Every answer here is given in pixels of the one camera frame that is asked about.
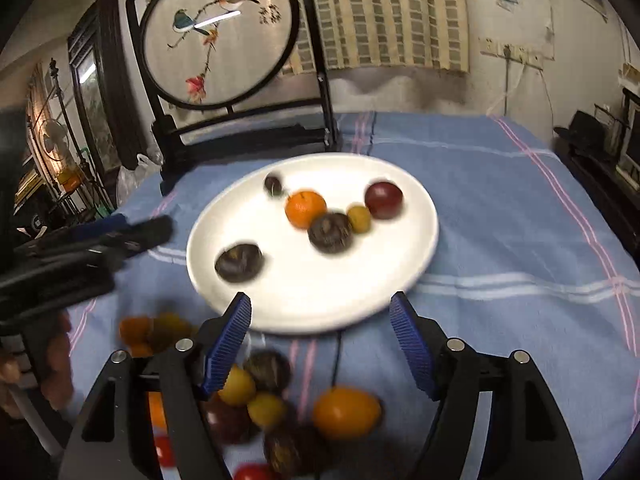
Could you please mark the small red fruit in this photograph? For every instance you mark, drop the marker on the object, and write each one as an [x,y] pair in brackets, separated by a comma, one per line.
[163,451]

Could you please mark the black hat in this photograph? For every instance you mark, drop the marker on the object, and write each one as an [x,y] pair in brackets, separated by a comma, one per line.
[582,127]

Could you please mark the white plate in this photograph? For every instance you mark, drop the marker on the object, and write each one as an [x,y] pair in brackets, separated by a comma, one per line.
[280,290]

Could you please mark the electric fan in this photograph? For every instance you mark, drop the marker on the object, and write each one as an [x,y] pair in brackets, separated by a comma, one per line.
[52,140]

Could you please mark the black light stand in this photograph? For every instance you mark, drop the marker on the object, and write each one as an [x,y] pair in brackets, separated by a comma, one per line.
[62,110]

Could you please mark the dark red plum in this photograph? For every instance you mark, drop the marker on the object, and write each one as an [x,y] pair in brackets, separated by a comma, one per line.
[383,200]
[227,422]

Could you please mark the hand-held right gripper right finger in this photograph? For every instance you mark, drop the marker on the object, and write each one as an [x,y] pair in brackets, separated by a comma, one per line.
[412,345]

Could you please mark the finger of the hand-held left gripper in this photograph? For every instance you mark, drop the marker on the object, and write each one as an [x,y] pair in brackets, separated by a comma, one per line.
[145,232]
[97,226]

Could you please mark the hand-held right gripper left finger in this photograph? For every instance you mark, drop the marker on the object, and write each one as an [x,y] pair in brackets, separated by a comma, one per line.
[227,350]

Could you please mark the wall power strip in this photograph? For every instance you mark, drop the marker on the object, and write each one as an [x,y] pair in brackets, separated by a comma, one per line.
[520,54]

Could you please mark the blue striped blanket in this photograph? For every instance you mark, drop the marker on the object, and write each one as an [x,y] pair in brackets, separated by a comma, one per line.
[500,210]

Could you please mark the woven wall hanging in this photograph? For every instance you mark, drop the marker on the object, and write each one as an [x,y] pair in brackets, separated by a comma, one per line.
[390,10]

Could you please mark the large orange fruit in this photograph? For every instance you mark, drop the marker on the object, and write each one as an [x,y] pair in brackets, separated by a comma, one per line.
[346,412]

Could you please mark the round embroidered bird screen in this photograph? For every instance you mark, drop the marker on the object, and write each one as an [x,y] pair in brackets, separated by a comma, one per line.
[220,65]

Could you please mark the dark desk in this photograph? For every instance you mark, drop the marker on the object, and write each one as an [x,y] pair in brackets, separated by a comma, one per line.
[600,180]

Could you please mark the small yellow-green fruit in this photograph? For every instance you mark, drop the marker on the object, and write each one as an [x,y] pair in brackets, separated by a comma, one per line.
[359,218]

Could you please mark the orange box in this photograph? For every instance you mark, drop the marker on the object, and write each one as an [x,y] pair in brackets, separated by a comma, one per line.
[70,180]

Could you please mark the white plastic bag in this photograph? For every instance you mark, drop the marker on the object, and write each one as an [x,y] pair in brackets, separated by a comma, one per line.
[137,172]

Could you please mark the dark wooden framed panel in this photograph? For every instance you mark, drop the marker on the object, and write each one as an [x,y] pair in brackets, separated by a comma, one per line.
[117,85]

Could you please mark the orange tangerine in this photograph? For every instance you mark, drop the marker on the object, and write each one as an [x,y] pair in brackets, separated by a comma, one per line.
[305,207]
[157,410]
[141,350]
[134,329]

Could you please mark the yellow-orange fruit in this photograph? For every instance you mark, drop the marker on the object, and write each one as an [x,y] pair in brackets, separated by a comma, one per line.
[170,329]

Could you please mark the person's left hand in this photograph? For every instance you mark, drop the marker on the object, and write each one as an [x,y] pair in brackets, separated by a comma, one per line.
[57,360]

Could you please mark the dark purple fruit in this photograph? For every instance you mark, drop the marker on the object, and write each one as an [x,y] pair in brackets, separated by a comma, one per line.
[290,452]

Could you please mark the small dark plum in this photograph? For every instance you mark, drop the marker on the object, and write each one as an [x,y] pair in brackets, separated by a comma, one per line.
[273,183]

